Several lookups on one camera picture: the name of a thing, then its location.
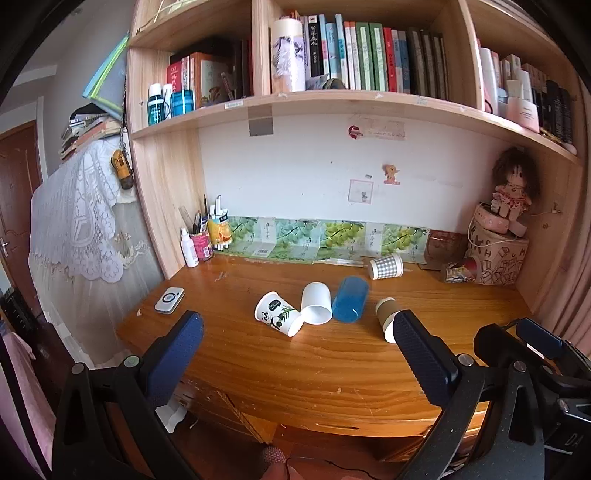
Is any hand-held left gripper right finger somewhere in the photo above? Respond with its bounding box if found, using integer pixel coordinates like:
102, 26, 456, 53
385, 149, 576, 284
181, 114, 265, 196
392, 310, 540, 480

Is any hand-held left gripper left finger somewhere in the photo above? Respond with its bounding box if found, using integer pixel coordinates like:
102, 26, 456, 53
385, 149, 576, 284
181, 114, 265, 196
52, 310, 205, 480

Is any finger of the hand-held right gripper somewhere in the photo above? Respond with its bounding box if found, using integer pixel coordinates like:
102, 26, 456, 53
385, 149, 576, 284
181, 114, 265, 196
516, 318, 578, 365
473, 324, 525, 370

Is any brown paper cup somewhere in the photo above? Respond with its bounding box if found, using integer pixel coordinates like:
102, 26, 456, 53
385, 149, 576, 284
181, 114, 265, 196
375, 296, 409, 344

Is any red patterned paper cup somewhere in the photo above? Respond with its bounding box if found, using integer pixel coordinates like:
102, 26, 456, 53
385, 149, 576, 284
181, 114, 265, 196
440, 257, 481, 283

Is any blue plastic cup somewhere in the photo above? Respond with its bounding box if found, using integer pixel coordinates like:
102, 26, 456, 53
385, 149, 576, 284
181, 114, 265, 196
331, 276, 369, 323

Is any grey checked paper cup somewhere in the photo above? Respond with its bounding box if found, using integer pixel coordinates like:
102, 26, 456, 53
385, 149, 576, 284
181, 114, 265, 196
368, 252, 404, 280

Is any panda print paper cup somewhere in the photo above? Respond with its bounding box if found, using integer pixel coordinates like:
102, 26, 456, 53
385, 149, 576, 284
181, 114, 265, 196
254, 291, 304, 337

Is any plain white cup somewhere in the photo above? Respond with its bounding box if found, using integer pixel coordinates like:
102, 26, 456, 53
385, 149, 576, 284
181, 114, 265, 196
300, 281, 333, 325

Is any white paper scrap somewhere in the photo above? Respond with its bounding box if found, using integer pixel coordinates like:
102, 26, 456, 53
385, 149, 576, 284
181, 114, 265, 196
154, 401, 186, 433

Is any small white rounded device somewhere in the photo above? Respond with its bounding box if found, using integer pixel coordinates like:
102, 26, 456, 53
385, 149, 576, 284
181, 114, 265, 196
154, 287, 185, 315

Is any letter printed box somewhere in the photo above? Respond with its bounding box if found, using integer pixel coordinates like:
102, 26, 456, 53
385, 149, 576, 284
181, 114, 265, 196
465, 226, 530, 286

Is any small white bottle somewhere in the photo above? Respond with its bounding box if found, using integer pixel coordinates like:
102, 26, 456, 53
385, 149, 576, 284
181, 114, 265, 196
180, 227, 199, 268

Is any brown transparent container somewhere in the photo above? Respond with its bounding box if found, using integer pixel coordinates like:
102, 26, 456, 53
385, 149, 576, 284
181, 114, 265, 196
425, 230, 469, 269

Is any pink pen holder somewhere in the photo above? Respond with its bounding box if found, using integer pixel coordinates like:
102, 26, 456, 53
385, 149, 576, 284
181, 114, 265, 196
189, 231, 214, 263

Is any rag doll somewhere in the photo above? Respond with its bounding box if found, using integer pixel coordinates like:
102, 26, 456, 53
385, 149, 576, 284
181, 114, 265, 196
490, 147, 541, 237

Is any row of grape printed boxes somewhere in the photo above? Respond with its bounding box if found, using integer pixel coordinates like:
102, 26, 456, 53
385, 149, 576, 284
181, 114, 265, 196
222, 215, 428, 265

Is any pink cloth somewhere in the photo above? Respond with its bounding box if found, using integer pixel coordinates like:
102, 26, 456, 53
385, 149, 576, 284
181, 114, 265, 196
0, 330, 57, 477

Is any white lace cloth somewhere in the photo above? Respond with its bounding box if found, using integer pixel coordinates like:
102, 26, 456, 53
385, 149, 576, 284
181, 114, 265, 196
28, 136, 154, 284

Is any wooden bookshelf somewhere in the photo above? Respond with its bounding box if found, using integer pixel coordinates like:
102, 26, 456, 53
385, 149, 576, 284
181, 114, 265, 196
126, 0, 588, 326

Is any pale pink box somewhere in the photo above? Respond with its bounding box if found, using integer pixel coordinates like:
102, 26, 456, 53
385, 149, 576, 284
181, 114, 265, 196
505, 99, 540, 133

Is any row of dark books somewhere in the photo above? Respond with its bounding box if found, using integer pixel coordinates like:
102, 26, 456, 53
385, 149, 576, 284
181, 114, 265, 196
478, 46, 576, 145

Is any brown wooden door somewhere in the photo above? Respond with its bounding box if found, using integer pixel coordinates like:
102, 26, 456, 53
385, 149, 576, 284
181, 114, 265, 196
0, 121, 45, 320

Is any stack of books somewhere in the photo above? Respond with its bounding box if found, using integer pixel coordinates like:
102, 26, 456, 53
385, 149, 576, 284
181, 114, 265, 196
59, 104, 125, 160

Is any teal bottle white cap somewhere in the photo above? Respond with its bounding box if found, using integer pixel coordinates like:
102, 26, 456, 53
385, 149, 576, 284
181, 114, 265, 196
148, 84, 166, 127

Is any blue jar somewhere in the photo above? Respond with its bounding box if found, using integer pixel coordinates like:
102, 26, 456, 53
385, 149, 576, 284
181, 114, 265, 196
171, 90, 195, 119

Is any row of red orange books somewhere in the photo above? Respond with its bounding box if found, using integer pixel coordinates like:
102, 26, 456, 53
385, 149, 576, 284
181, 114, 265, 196
167, 39, 253, 110

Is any green edged mesh folder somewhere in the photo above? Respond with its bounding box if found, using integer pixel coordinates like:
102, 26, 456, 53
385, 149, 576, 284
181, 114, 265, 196
83, 34, 130, 122

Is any dark figurine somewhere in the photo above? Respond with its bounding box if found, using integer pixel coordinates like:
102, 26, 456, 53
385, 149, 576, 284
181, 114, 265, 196
305, 74, 348, 92

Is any row of colourful books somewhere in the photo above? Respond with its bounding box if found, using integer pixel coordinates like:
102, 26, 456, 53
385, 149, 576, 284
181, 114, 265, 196
300, 13, 450, 100

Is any white ink printed roll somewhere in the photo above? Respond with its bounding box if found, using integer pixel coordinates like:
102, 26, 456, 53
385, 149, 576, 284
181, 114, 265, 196
270, 18, 306, 94

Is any black cable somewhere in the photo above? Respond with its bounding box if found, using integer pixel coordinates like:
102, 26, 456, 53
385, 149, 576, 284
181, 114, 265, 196
284, 459, 398, 480

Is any square paper wall sticker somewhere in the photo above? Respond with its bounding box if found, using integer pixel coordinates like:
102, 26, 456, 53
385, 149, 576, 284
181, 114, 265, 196
348, 179, 374, 204

